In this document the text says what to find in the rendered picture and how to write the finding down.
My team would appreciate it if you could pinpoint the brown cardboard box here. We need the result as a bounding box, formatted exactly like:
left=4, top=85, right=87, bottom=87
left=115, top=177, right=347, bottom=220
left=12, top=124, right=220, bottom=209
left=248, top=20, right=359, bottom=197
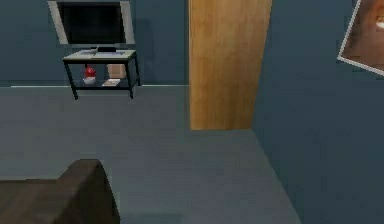
left=107, top=63, right=127, bottom=80

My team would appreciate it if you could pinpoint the red plant in white pot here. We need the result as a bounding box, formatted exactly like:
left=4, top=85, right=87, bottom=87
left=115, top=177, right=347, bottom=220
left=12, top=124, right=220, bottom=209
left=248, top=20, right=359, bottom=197
left=82, top=66, right=98, bottom=86

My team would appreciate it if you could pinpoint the dark brown sofa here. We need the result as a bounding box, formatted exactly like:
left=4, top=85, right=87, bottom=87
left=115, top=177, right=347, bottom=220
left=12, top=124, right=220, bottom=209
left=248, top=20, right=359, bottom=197
left=0, top=158, right=121, bottom=224

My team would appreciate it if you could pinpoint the black television set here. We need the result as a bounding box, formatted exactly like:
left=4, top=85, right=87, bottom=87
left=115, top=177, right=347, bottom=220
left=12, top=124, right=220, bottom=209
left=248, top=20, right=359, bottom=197
left=46, top=0, right=137, bottom=53

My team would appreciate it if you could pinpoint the wooden room door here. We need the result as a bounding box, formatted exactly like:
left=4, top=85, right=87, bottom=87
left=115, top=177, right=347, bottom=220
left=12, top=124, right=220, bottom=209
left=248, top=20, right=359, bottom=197
left=188, top=0, right=273, bottom=131

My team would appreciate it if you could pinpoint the pale flat book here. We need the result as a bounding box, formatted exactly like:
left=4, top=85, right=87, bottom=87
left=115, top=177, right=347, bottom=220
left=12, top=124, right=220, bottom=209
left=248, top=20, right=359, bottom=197
left=101, top=78, right=122, bottom=88

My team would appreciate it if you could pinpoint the black tv stand table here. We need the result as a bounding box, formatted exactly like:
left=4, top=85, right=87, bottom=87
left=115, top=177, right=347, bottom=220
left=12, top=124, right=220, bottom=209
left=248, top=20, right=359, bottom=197
left=62, top=49, right=142, bottom=101

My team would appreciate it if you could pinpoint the white framed wall picture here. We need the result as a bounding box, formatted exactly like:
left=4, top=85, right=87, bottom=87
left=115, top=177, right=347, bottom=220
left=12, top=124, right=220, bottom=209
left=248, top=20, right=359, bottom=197
left=336, top=0, right=384, bottom=77

